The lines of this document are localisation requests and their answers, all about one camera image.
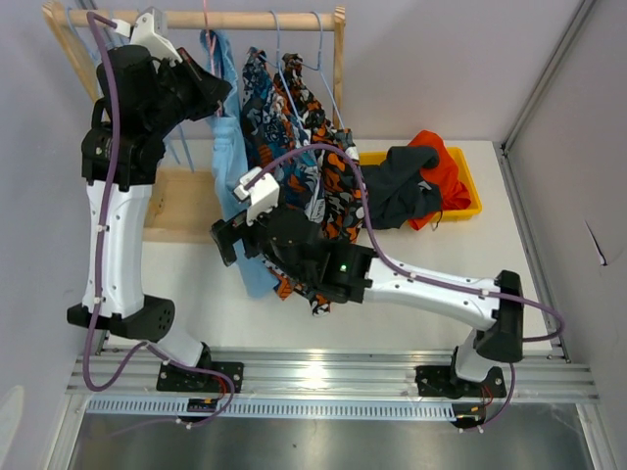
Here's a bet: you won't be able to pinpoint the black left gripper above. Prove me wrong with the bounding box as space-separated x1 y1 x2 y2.
145 47 232 138

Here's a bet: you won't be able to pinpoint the pink wire hanger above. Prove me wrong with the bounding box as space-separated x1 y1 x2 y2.
203 0 220 76

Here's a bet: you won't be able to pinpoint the light blue shorts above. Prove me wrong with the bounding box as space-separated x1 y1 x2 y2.
200 30 277 299

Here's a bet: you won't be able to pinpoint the blue hanger of dark shorts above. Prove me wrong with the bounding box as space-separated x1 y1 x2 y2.
166 124 195 173

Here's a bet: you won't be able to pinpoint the blue hanger of patterned shorts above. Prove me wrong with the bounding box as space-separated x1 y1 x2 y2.
268 10 305 131

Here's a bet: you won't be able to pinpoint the blue orange patterned shorts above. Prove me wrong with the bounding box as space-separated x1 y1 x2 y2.
239 46 327 303

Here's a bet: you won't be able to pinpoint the dark grey shorts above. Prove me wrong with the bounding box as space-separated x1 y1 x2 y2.
362 146 442 230

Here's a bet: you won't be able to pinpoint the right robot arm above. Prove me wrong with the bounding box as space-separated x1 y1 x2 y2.
211 207 523 396

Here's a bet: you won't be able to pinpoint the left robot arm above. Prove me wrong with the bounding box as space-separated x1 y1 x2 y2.
67 45 231 392

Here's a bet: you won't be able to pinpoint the blue hanger of camo shorts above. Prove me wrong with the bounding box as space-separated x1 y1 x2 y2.
302 11 345 128

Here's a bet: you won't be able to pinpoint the empty light blue hanger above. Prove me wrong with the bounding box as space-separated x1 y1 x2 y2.
65 6 100 66

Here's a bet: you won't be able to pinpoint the black orange camo shorts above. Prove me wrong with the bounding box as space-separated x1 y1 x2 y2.
271 52 369 318

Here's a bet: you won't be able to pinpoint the wooden clothes rack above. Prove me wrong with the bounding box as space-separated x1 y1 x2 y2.
42 1 346 243

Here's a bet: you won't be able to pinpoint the yellow plastic tray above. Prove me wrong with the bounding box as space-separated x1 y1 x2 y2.
360 146 483 223

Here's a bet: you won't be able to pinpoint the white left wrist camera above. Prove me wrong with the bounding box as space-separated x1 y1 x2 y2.
112 7 182 65

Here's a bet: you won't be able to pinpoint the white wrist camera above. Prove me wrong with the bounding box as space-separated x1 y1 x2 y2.
233 166 280 226
112 7 182 65

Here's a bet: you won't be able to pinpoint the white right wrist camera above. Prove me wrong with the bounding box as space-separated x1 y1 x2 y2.
233 166 280 226

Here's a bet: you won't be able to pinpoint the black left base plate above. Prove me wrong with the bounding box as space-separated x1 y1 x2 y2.
156 361 244 394

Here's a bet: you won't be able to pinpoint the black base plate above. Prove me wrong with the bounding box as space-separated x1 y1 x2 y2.
415 365 507 400
156 361 244 394

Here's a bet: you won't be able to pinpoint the aluminium mounting rail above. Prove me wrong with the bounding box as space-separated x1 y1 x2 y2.
66 349 599 424

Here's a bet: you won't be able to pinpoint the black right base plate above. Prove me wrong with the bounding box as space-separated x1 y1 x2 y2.
415 365 507 400

